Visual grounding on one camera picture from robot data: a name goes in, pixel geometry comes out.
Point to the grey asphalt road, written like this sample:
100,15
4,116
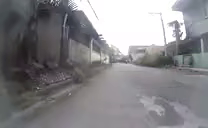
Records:
112,96

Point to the beige building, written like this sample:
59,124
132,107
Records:
145,50

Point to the green bushes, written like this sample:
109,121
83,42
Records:
155,61

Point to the utility pole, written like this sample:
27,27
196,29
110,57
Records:
163,33

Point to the dirt verge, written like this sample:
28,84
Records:
35,90

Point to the palm tree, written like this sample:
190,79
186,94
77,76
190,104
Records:
176,33

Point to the pale green building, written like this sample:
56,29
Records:
198,30

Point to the grey concrete wall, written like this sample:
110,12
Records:
48,36

